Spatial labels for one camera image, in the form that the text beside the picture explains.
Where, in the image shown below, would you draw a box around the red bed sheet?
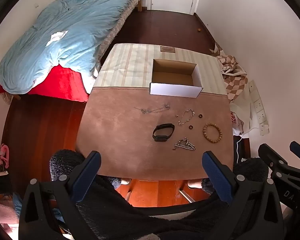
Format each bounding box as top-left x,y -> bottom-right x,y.
0,64 -> 89,102

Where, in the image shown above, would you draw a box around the white cable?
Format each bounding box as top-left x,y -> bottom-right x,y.
236,127 -> 262,163

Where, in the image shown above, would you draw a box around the white cloth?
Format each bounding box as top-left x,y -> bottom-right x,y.
45,30 -> 68,47

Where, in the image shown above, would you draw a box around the white cardboard box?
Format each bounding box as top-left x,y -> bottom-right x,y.
149,58 -> 204,98

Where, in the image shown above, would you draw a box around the checkered mattress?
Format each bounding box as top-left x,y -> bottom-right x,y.
94,0 -> 144,63

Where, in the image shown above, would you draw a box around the pink slippers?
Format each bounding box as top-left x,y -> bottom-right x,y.
0,144 -> 10,168

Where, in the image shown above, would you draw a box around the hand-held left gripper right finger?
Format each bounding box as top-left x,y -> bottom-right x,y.
202,151 -> 284,240

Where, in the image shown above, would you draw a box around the silver chain bracelet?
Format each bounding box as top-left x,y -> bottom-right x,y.
174,137 -> 197,151

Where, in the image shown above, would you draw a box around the black smart band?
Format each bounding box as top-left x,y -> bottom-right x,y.
152,123 -> 175,142

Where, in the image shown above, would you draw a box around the wooden bead bracelet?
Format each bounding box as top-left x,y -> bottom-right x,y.
203,122 -> 223,144

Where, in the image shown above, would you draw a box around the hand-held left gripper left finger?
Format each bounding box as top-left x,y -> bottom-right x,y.
18,151 -> 102,240

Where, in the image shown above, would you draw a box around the metal table leg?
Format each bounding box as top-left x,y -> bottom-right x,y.
179,189 -> 195,202

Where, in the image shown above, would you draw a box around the bed with blue duvet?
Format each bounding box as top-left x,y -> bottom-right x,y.
0,0 -> 145,94

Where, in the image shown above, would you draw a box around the gold link bracelet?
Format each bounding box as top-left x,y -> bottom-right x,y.
178,109 -> 195,126

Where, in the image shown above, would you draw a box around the brown checkered cloth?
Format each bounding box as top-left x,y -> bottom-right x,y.
210,42 -> 248,100

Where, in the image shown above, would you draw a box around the thin silver necklace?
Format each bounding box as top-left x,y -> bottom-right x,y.
134,104 -> 171,114

